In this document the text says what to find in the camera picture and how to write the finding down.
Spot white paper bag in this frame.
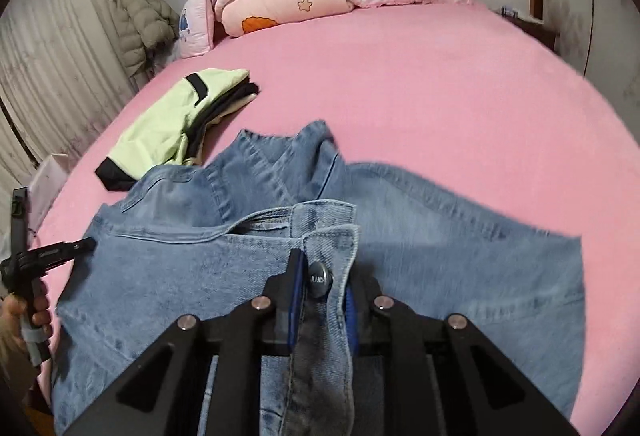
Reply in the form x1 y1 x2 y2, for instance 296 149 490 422
27 155 71 237

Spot brown wooden nightstand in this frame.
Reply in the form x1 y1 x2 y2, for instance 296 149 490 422
495 8 558 54

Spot white floral wardrobe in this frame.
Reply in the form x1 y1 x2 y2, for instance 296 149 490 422
530 0 640 127

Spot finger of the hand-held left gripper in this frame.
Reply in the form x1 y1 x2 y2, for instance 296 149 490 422
30 237 97 267

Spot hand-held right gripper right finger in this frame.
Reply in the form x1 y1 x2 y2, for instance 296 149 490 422
345 276 581 436

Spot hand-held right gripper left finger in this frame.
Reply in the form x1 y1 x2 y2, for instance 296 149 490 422
60 248 306 436

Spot pale pleated curtain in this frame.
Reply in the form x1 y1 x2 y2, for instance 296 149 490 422
0 0 141 177

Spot light green folded garment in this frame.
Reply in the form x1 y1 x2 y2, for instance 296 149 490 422
95 68 251 191

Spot dark folded clothes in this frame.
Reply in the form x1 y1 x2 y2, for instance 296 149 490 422
182 83 261 167

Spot pink cartoon print pillow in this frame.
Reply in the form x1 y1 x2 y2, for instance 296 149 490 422
177 0 216 61

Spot person's left hand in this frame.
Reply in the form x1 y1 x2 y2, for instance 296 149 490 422
0 293 53 352

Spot blue denim jacket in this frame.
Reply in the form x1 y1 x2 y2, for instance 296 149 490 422
50 120 587 436

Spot person's left forearm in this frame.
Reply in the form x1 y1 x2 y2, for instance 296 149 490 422
0 343 38 404

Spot grey-green puffer coat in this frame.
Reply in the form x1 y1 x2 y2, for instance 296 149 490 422
107 0 181 79

